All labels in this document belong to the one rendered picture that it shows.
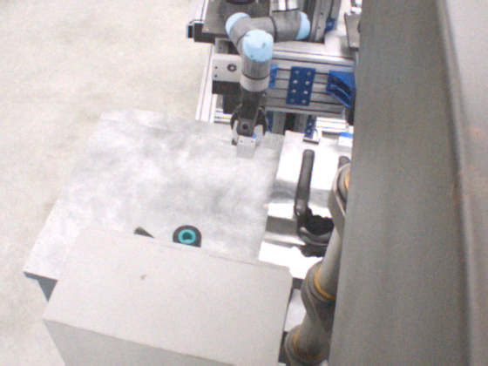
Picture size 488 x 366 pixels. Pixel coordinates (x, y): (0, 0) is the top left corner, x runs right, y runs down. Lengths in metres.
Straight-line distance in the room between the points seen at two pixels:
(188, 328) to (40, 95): 2.77
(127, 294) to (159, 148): 1.13
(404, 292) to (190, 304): 0.56
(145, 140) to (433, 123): 1.69
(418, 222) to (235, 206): 1.50
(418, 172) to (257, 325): 0.54
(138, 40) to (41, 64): 0.64
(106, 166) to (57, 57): 1.92
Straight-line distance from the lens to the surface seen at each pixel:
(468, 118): 0.17
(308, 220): 1.52
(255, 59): 1.42
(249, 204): 1.68
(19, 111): 3.30
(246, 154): 1.64
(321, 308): 0.95
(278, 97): 2.11
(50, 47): 3.75
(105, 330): 0.71
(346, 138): 1.75
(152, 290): 0.73
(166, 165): 1.77
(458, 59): 0.19
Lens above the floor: 2.10
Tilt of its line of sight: 49 degrees down
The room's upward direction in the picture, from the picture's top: 5 degrees clockwise
